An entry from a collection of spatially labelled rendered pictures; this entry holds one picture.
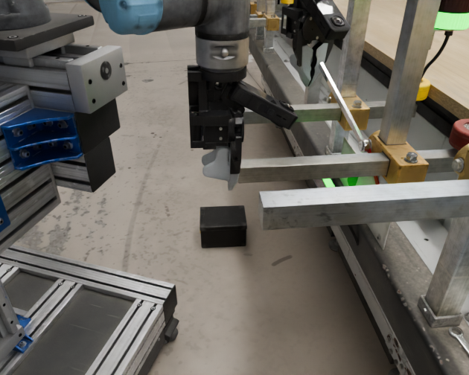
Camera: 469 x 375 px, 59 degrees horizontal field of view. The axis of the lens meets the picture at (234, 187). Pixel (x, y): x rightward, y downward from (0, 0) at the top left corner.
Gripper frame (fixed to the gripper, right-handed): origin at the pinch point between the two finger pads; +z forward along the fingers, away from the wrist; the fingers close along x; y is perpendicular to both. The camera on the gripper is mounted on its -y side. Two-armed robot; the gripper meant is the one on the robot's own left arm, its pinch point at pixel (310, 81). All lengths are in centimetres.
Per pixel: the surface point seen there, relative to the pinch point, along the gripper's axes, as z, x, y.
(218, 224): 80, -3, 58
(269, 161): 5.7, 19.6, -17.4
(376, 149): 6.4, -0.8, -20.7
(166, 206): 92, 8, 97
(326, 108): 6.3, -4.3, -1.1
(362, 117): 7.3, -9.8, -7.0
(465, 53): 2, -54, 5
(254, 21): 8, -37, 93
